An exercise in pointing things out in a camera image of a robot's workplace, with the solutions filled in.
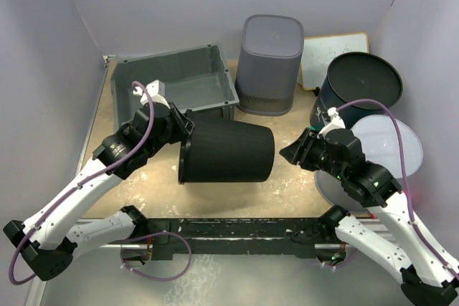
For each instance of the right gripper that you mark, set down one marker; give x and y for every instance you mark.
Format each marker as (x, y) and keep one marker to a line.
(298, 151)

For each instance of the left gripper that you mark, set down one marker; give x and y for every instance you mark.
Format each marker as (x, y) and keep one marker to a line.
(183, 125)

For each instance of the grey plastic tray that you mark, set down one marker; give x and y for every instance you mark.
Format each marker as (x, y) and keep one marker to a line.
(196, 79)

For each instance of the black ribbed round bin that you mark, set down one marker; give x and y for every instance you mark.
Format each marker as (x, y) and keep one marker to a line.
(226, 151)

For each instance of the grey mesh square bin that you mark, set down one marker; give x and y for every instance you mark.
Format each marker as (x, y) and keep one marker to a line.
(268, 64)

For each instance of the dark blue round bin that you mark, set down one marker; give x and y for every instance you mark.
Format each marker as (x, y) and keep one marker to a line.
(353, 76)

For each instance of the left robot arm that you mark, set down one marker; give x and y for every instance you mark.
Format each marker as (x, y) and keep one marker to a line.
(49, 241)

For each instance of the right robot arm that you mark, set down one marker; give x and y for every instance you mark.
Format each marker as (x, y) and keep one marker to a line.
(426, 273)

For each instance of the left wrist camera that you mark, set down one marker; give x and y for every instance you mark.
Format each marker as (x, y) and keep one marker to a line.
(155, 90)

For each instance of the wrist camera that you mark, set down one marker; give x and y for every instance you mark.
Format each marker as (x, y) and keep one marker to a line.
(335, 122)
(155, 90)

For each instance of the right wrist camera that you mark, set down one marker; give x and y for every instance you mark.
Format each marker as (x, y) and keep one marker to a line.
(335, 122)

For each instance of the small whiteboard yellow frame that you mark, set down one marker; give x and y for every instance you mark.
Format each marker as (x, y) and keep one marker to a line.
(318, 52)

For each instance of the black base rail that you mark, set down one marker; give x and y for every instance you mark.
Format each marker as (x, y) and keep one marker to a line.
(298, 237)

